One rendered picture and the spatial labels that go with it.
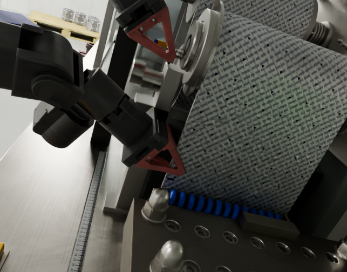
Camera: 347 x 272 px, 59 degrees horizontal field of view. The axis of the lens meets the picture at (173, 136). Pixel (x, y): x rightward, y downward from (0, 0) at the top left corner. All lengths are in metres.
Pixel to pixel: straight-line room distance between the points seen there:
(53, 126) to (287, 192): 0.39
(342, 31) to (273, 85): 0.35
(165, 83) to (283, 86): 0.18
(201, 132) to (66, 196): 0.31
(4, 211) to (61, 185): 0.12
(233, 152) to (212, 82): 0.12
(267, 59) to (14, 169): 0.52
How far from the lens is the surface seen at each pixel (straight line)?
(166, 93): 0.51
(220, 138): 0.48
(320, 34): 0.81
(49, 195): 0.65
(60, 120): 0.45
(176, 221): 0.46
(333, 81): 0.51
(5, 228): 0.58
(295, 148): 0.53
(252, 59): 0.45
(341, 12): 0.83
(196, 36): 0.45
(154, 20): 0.46
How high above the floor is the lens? 1.31
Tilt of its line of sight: 23 degrees down
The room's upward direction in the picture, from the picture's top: 20 degrees clockwise
